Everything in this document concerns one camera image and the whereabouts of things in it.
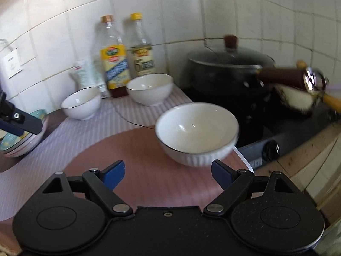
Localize striped pink table mat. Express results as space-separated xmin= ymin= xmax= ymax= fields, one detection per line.
xmin=0 ymin=84 xmax=253 ymax=256

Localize large white ribbed bowl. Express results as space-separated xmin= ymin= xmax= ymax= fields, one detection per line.
xmin=61 ymin=87 xmax=102 ymax=121

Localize green label bottle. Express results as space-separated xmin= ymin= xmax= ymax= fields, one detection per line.
xmin=130 ymin=12 xmax=156 ymax=78

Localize teal egg print plate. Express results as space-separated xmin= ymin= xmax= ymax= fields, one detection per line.
xmin=0 ymin=109 xmax=49 ymax=151

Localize white cloth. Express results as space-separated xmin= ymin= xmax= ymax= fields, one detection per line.
xmin=277 ymin=84 xmax=315 ymax=112

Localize black cooking pot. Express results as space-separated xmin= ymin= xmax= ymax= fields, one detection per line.
xmin=185 ymin=53 xmax=330 ymax=118

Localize white packet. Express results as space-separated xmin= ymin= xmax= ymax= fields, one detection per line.
xmin=70 ymin=57 xmax=110 ymax=99

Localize yellow label bottle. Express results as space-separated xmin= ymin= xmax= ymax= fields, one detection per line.
xmin=100 ymin=15 xmax=131 ymax=98

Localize white wall socket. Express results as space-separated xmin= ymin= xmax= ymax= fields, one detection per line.
xmin=0 ymin=47 xmax=23 ymax=79

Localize white sun print plate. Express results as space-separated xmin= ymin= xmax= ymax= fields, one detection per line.
xmin=0 ymin=139 xmax=40 ymax=158

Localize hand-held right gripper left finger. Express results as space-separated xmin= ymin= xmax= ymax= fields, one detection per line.
xmin=42 ymin=160 xmax=133 ymax=216

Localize black gas stove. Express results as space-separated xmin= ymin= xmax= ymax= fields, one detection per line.
xmin=181 ymin=85 xmax=341 ymax=171

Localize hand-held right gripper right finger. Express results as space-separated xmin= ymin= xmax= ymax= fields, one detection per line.
xmin=204 ymin=159 xmax=296 ymax=216

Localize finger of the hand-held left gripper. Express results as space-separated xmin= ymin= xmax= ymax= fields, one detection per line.
xmin=0 ymin=91 xmax=43 ymax=137

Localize glass pot lid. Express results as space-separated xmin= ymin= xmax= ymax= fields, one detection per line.
xmin=188 ymin=34 xmax=275 ymax=67

